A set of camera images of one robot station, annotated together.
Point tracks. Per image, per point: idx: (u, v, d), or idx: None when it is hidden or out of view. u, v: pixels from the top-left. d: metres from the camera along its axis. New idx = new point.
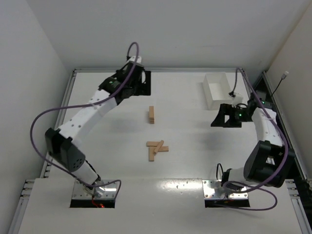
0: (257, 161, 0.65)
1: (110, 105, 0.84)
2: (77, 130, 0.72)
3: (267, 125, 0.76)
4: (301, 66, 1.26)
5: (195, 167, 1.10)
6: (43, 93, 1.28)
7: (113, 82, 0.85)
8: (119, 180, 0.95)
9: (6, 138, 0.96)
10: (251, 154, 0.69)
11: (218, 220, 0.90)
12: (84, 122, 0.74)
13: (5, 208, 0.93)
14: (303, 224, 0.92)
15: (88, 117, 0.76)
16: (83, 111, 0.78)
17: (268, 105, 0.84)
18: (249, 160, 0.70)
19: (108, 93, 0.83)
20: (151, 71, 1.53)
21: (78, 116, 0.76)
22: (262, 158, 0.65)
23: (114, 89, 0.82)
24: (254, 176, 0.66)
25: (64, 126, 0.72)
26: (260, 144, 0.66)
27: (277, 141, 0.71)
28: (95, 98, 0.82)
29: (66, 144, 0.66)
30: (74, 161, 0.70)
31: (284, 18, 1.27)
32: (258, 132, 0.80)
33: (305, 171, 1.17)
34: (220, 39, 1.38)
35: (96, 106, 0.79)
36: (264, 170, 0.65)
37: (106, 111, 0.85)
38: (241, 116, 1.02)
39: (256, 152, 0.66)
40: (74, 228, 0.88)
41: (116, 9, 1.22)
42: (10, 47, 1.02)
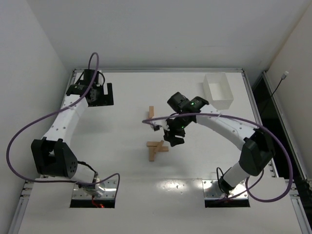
0: (256, 158, 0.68)
1: (83, 106, 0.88)
2: (63, 131, 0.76)
3: (223, 121, 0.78)
4: (301, 67, 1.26)
5: (195, 167, 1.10)
6: (43, 94, 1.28)
7: (78, 86, 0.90)
8: (118, 174, 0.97)
9: (6, 138, 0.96)
10: (243, 156, 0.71)
11: (218, 220, 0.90)
12: (66, 123, 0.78)
13: (5, 208, 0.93)
14: (303, 224, 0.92)
15: (68, 118, 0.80)
16: (61, 115, 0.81)
17: (198, 102, 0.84)
18: (244, 162, 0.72)
19: (79, 95, 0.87)
20: (151, 71, 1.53)
21: (58, 121, 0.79)
22: (256, 153, 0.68)
23: (83, 90, 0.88)
24: (262, 168, 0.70)
25: (48, 133, 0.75)
26: (247, 147, 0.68)
27: (247, 130, 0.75)
28: (67, 101, 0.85)
29: (58, 146, 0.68)
30: (69, 164, 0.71)
31: (284, 19, 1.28)
32: (220, 132, 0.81)
33: (305, 171, 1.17)
34: (220, 39, 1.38)
35: (72, 107, 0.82)
36: (263, 157, 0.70)
37: (81, 113, 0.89)
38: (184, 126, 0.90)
39: (249, 154, 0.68)
40: (75, 228, 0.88)
41: (115, 9, 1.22)
42: (10, 47, 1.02)
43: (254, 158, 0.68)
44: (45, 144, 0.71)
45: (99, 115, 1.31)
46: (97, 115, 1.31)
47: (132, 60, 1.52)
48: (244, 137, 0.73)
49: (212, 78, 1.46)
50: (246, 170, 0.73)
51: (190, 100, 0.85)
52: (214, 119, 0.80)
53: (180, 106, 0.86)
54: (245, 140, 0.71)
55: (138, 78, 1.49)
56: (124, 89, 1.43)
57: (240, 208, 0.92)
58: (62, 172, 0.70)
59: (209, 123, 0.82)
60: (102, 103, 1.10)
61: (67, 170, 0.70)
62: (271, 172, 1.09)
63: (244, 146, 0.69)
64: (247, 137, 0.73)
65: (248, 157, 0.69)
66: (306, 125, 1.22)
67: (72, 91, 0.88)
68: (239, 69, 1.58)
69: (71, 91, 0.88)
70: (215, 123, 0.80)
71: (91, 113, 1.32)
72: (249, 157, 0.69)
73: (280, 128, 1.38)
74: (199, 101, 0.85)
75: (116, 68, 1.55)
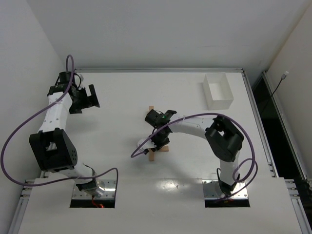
0: (221, 145, 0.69)
1: (68, 100, 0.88)
2: (58, 122, 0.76)
3: (188, 121, 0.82)
4: (301, 66, 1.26)
5: (195, 167, 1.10)
6: (43, 94, 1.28)
7: (58, 85, 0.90)
8: (116, 168, 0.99)
9: (7, 138, 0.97)
10: (212, 146, 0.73)
11: (218, 221, 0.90)
12: (57, 115, 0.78)
13: (5, 208, 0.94)
14: (303, 224, 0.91)
15: (59, 112, 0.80)
16: (50, 111, 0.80)
17: (168, 114, 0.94)
18: (217, 150, 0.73)
19: (62, 91, 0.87)
20: (151, 71, 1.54)
21: (48, 115, 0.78)
22: (220, 139, 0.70)
23: (65, 87, 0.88)
24: (233, 153, 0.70)
25: (44, 126, 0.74)
26: (208, 136, 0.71)
27: (208, 121, 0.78)
28: (52, 99, 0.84)
29: (58, 132, 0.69)
30: (70, 150, 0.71)
31: (284, 18, 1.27)
32: (190, 133, 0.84)
33: (305, 171, 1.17)
34: (220, 39, 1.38)
35: (59, 102, 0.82)
36: (229, 142, 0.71)
37: (68, 107, 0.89)
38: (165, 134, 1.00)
39: (214, 142, 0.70)
40: (74, 228, 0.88)
41: (116, 9, 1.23)
42: (10, 48, 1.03)
43: (219, 145, 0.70)
44: (43, 136, 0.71)
45: (99, 114, 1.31)
46: (97, 114, 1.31)
47: (131, 60, 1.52)
48: (206, 127, 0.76)
49: (212, 78, 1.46)
50: (223, 158, 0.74)
51: (163, 114, 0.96)
52: (181, 123, 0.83)
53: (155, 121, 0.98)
54: (206, 129, 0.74)
55: (138, 77, 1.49)
56: (124, 89, 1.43)
57: (240, 208, 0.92)
58: (65, 160, 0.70)
59: (179, 128, 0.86)
60: (88, 105, 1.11)
61: (69, 157, 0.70)
62: (270, 172, 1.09)
63: (207, 135, 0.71)
64: (208, 126, 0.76)
65: (215, 145, 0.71)
66: (306, 124, 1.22)
67: (54, 90, 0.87)
68: (239, 69, 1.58)
69: (53, 90, 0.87)
70: (182, 126, 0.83)
71: (91, 112, 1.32)
72: (216, 145, 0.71)
73: (281, 128, 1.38)
74: (169, 113, 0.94)
75: (116, 68, 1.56)
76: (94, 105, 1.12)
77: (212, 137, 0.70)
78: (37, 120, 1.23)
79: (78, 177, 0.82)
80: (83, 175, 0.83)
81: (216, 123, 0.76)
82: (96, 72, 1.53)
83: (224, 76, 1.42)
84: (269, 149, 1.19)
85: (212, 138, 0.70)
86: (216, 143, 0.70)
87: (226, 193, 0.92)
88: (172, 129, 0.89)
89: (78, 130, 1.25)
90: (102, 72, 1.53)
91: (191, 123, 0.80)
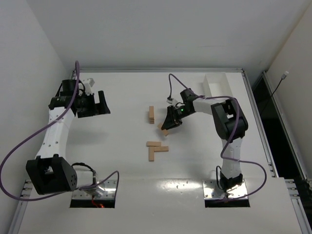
0: (218, 116, 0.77)
1: (68, 117, 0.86)
2: (57, 146, 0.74)
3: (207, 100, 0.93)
4: (301, 67, 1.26)
5: (195, 167, 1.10)
6: (44, 94, 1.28)
7: (60, 98, 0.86)
8: (116, 172, 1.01)
9: (7, 138, 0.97)
10: (215, 121, 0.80)
11: (218, 220, 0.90)
12: (57, 137, 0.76)
13: (5, 208, 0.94)
14: (303, 224, 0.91)
15: (58, 132, 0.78)
16: (50, 130, 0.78)
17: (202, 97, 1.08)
18: (218, 128, 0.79)
19: (64, 107, 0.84)
20: (151, 71, 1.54)
21: (48, 136, 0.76)
22: (222, 114, 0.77)
23: (67, 102, 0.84)
24: (229, 131, 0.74)
25: (42, 151, 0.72)
26: (212, 107, 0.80)
27: None
28: (53, 115, 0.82)
29: (56, 161, 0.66)
30: (69, 176, 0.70)
31: (284, 19, 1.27)
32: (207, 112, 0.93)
33: (305, 170, 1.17)
34: (220, 39, 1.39)
35: (60, 120, 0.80)
36: (230, 121, 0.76)
37: (69, 124, 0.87)
38: (184, 110, 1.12)
39: (215, 113, 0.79)
40: (74, 228, 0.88)
41: (116, 10, 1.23)
42: (10, 48, 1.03)
43: (219, 119, 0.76)
44: (41, 163, 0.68)
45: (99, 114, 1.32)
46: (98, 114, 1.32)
47: (131, 61, 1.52)
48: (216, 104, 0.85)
49: (212, 78, 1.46)
50: (223, 136, 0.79)
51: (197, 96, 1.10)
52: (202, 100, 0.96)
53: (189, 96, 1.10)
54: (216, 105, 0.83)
55: (138, 77, 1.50)
56: (124, 89, 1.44)
57: (240, 208, 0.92)
58: (63, 186, 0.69)
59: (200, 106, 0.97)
60: (95, 112, 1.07)
61: (68, 184, 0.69)
62: (271, 172, 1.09)
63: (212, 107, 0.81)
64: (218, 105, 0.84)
65: (216, 118, 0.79)
66: (306, 125, 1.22)
67: (55, 104, 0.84)
68: (239, 69, 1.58)
69: (54, 104, 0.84)
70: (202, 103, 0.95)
71: None
72: (216, 120, 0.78)
73: (281, 128, 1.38)
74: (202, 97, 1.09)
75: (116, 68, 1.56)
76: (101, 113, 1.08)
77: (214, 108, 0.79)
78: (39, 119, 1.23)
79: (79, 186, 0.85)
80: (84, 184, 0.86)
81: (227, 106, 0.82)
82: (96, 72, 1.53)
83: (224, 76, 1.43)
84: (269, 149, 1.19)
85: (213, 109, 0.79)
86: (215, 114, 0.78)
87: (223, 189, 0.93)
88: (195, 107, 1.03)
89: (78, 130, 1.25)
90: (102, 72, 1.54)
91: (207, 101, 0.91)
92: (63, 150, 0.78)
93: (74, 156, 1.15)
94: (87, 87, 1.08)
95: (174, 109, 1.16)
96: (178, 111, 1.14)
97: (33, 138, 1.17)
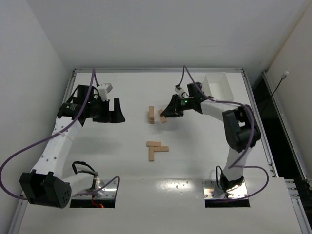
0: (230, 125, 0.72)
1: (76, 128, 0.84)
2: (54, 163, 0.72)
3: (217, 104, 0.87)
4: (302, 67, 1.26)
5: (195, 167, 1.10)
6: (44, 94, 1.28)
7: (70, 106, 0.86)
8: (118, 177, 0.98)
9: (7, 138, 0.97)
10: (226, 128, 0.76)
11: (218, 220, 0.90)
12: (56, 152, 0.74)
13: (5, 208, 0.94)
14: (303, 224, 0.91)
15: (59, 147, 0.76)
16: (52, 143, 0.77)
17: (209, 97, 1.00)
18: (228, 136, 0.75)
19: (71, 117, 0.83)
20: (151, 71, 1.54)
21: (48, 150, 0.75)
22: (234, 123, 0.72)
23: (74, 112, 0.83)
24: (241, 140, 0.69)
25: (38, 166, 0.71)
26: (224, 114, 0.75)
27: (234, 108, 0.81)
28: (58, 126, 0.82)
29: (48, 180, 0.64)
30: (62, 194, 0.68)
31: (284, 19, 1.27)
32: (216, 116, 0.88)
33: (305, 170, 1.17)
34: (220, 39, 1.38)
35: (63, 133, 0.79)
36: (243, 130, 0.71)
37: (75, 135, 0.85)
38: (187, 103, 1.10)
39: (226, 121, 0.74)
40: (74, 228, 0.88)
41: (115, 9, 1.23)
42: (10, 48, 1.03)
43: (230, 127, 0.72)
44: (35, 177, 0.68)
45: None
46: None
47: (131, 61, 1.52)
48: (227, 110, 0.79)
49: (212, 79, 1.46)
50: (232, 145, 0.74)
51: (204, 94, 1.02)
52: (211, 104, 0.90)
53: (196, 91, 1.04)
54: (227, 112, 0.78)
55: (138, 77, 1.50)
56: (124, 89, 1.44)
57: (240, 208, 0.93)
58: (55, 204, 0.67)
59: (208, 108, 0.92)
60: (108, 120, 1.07)
61: (59, 202, 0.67)
62: (271, 172, 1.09)
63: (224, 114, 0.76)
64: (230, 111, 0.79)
65: (227, 126, 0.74)
66: (306, 125, 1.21)
67: (64, 113, 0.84)
68: (239, 69, 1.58)
69: (62, 112, 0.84)
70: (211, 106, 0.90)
71: None
72: (228, 127, 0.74)
73: (281, 128, 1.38)
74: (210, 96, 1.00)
75: (116, 68, 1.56)
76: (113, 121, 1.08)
77: (226, 116, 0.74)
78: (39, 119, 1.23)
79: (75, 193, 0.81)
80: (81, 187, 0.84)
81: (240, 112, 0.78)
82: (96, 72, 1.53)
83: (224, 76, 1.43)
84: (269, 149, 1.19)
85: (225, 116, 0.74)
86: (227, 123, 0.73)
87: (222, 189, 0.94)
88: (203, 109, 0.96)
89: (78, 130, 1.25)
90: (102, 71, 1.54)
91: (218, 105, 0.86)
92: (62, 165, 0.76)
93: (73, 156, 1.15)
94: (103, 92, 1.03)
95: (178, 100, 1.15)
96: (181, 103, 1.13)
97: (33, 138, 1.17)
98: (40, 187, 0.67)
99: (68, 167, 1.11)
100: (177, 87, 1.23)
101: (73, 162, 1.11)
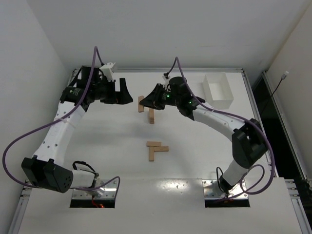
0: (244, 148, 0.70)
1: (78, 113, 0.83)
2: (55, 149, 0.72)
3: (216, 115, 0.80)
4: (301, 67, 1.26)
5: (195, 167, 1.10)
6: (43, 93, 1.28)
7: (73, 90, 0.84)
8: (118, 177, 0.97)
9: (6, 138, 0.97)
10: (234, 149, 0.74)
11: (218, 220, 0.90)
12: (58, 138, 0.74)
13: (4, 208, 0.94)
14: (303, 224, 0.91)
15: (61, 133, 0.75)
16: (53, 129, 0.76)
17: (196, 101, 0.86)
18: (237, 154, 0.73)
19: (73, 103, 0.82)
20: (151, 71, 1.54)
21: (49, 136, 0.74)
22: (246, 143, 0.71)
23: (77, 98, 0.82)
24: (253, 161, 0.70)
25: (39, 151, 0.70)
26: (235, 136, 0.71)
27: (237, 121, 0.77)
28: (60, 111, 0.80)
29: (49, 167, 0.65)
30: (63, 180, 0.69)
31: (284, 19, 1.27)
32: (214, 127, 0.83)
33: (305, 170, 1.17)
34: (220, 39, 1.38)
35: (65, 120, 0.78)
36: (254, 149, 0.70)
37: (77, 121, 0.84)
38: (169, 98, 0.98)
39: (239, 145, 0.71)
40: (74, 228, 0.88)
41: (115, 9, 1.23)
42: (10, 48, 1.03)
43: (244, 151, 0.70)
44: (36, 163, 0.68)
45: (99, 114, 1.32)
46: (98, 115, 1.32)
47: (131, 61, 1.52)
48: (234, 128, 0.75)
49: (212, 78, 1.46)
50: (240, 163, 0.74)
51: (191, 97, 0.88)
52: (208, 114, 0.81)
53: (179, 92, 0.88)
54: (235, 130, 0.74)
55: (138, 77, 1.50)
56: None
57: (240, 208, 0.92)
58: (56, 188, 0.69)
59: (203, 118, 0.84)
60: (115, 102, 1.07)
61: (60, 187, 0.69)
62: (271, 172, 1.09)
63: (234, 136, 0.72)
64: (237, 128, 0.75)
65: (239, 148, 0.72)
66: (306, 125, 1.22)
67: (66, 97, 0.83)
68: (239, 68, 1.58)
69: (66, 97, 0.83)
70: (208, 117, 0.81)
71: (91, 112, 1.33)
72: (239, 147, 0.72)
73: (281, 128, 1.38)
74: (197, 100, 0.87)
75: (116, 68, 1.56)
76: (120, 103, 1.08)
77: (239, 139, 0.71)
78: (39, 119, 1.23)
79: (75, 187, 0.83)
80: (80, 185, 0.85)
81: (245, 126, 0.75)
82: None
83: (224, 76, 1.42)
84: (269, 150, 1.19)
85: (238, 140, 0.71)
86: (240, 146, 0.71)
87: (222, 190, 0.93)
88: (195, 117, 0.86)
89: (78, 129, 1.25)
90: None
91: (218, 118, 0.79)
92: (63, 152, 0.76)
93: (73, 156, 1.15)
94: (108, 73, 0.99)
95: (162, 90, 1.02)
96: (162, 96, 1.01)
97: (33, 138, 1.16)
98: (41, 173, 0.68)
99: (68, 167, 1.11)
100: (166, 74, 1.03)
101: (73, 162, 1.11)
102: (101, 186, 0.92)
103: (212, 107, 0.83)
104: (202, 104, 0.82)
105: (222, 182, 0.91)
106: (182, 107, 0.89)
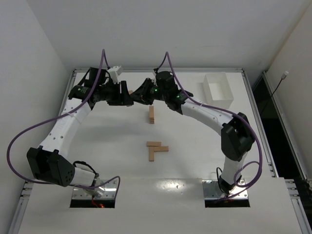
0: (234, 142, 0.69)
1: (85, 110, 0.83)
2: (61, 141, 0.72)
3: (205, 109, 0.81)
4: (301, 67, 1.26)
5: (195, 167, 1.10)
6: (43, 94, 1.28)
7: (82, 88, 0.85)
8: (118, 177, 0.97)
9: (6, 138, 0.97)
10: (223, 143, 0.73)
11: (218, 220, 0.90)
12: (63, 131, 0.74)
13: (4, 208, 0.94)
14: (303, 224, 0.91)
15: (67, 127, 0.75)
16: (61, 122, 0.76)
17: (184, 96, 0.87)
18: (226, 147, 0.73)
19: (81, 100, 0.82)
20: (150, 71, 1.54)
21: (56, 129, 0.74)
22: (234, 136, 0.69)
23: (85, 95, 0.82)
24: (241, 153, 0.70)
25: (45, 143, 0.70)
26: (224, 131, 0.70)
27: (225, 115, 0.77)
28: (68, 107, 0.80)
29: (54, 158, 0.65)
30: (65, 173, 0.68)
31: (284, 18, 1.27)
32: (202, 121, 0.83)
33: (305, 171, 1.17)
34: (220, 39, 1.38)
35: (72, 114, 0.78)
36: (242, 143, 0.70)
37: (83, 118, 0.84)
38: (157, 92, 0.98)
39: (227, 139, 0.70)
40: (74, 228, 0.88)
41: (115, 9, 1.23)
42: (10, 47, 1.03)
43: (233, 145, 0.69)
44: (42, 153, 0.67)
45: (99, 114, 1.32)
46: (97, 115, 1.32)
47: (131, 61, 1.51)
48: (223, 122, 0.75)
49: (212, 79, 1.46)
50: (229, 156, 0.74)
51: (178, 92, 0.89)
52: (197, 108, 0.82)
53: (166, 86, 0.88)
54: (224, 125, 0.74)
55: (137, 77, 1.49)
56: None
57: (240, 208, 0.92)
58: (57, 181, 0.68)
59: (191, 113, 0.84)
60: (119, 103, 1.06)
61: (62, 180, 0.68)
62: (271, 172, 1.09)
63: (223, 131, 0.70)
64: (225, 122, 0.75)
65: (228, 142, 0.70)
66: (306, 125, 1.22)
67: (74, 95, 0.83)
68: (239, 68, 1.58)
69: (74, 94, 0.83)
70: (197, 111, 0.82)
71: (91, 113, 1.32)
72: (227, 141, 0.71)
73: (281, 127, 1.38)
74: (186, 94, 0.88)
75: None
76: (125, 105, 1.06)
77: (228, 133, 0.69)
78: (39, 119, 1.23)
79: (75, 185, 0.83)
80: (80, 184, 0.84)
81: (233, 120, 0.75)
82: None
83: (224, 76, 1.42)
84: (269, 149, 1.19)
85: (227, 134, 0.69)
86: (228, 139, 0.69)
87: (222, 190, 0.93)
88: (183, 111, 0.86)
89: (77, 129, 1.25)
90: None
91: (206, 112, 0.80)
92: (68, 146, 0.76)
93: (73, 156, 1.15)
94: (114, 75, 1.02)
95: (150, 85, 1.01)
96: (150, 90, 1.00)
97: (33, 138, 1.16)
98: (45, 164, 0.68)
99: None
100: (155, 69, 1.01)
101: (73, 162, 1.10)
102: (101, 185, 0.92)
103: (201, 102, 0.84)
104: (190, 98, 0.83)
105: (221, 182, 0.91)
106: (169, 101, 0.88)
